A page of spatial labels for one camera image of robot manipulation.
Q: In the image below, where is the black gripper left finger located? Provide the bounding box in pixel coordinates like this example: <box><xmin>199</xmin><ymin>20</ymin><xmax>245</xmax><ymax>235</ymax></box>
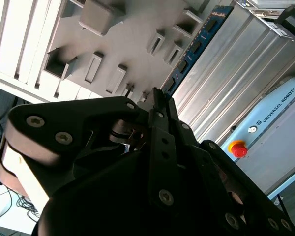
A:
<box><xmin>0</xmin><ymin>87</ymin><xmax>181</xmax><ymax>217</ymax></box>

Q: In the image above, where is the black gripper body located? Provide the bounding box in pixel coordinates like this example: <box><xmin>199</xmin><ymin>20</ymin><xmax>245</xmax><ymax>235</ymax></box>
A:
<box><xmin>31</xmin><ymin>149</ymin><xmax>213</xmax><ymax>236</ymax></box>

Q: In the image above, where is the blue RAM stick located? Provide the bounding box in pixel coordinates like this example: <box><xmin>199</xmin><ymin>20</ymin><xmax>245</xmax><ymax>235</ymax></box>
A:
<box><xmin>161</xmin><ymin>5</ymin><xmax>234</xmax><ymax>95</ymax></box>

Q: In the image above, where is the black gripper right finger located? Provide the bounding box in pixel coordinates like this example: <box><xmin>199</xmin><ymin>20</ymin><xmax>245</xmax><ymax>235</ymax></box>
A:
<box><xmin>168</xmin><ymin>97</ymin><xmax>295</xmax><ymax>236</ymax></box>

